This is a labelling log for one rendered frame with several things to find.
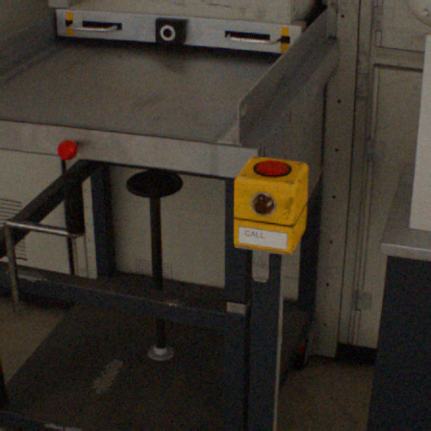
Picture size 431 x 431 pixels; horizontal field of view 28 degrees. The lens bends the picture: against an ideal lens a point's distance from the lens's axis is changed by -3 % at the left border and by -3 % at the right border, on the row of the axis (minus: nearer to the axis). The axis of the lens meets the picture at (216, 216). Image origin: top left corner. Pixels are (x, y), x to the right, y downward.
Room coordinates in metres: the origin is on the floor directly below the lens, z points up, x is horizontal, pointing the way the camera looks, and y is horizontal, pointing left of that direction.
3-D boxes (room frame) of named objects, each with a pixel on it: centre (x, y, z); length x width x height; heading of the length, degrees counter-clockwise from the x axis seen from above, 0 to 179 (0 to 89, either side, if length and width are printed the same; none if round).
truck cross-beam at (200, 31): (1.80, 0.08, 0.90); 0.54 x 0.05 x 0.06; 72
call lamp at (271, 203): (1.00, -0.06, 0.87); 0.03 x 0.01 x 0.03; 72
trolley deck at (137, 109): (1.67, 0.13, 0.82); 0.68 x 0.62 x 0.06; 162
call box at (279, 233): (1.05, -0.07, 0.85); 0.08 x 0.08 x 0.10; 72
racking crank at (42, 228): (1.35, 0.30, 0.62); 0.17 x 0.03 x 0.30; 72
